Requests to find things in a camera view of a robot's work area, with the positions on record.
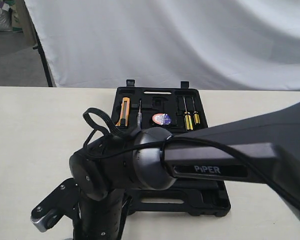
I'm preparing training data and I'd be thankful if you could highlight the green printed bag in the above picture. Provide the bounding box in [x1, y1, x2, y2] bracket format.
[6, 0, 23, 33]

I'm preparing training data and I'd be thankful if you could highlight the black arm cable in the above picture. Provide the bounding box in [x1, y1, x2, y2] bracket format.
[82, 106, 300, 226]

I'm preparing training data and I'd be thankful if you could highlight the clear tester screwdriver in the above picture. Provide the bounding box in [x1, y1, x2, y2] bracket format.
[136, 99, 142, 129]

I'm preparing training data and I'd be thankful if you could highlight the black backdrop stand pole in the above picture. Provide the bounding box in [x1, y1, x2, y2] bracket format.
[32, 27, 54, 88]

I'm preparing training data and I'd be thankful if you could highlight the black electrical tape roll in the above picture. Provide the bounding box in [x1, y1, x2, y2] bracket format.
[151, 113, 172, 126]

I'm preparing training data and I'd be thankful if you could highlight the white backdrop cloth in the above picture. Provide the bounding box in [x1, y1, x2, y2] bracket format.
[25, 0, 300, 91]

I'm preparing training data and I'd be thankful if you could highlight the black plastic tool case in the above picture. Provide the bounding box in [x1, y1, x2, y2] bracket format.
[111, 79, 231, 217]

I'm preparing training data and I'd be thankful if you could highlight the white woven sack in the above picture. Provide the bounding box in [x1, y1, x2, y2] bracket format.
[0, 0, 12, 32]

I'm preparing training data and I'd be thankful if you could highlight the orange utility knife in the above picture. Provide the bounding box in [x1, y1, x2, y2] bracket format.
[115, 97, 130, 127]

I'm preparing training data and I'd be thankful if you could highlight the small yellow black screwdriver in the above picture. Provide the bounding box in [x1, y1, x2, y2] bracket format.
[191, 97, 201, 125]

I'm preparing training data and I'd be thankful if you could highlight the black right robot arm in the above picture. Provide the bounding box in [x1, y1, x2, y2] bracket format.
[69, 102, 300, 240]

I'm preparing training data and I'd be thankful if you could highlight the large yellow black screwdriver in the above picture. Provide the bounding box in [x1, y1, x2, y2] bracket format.
[182, 96, 194, 131]

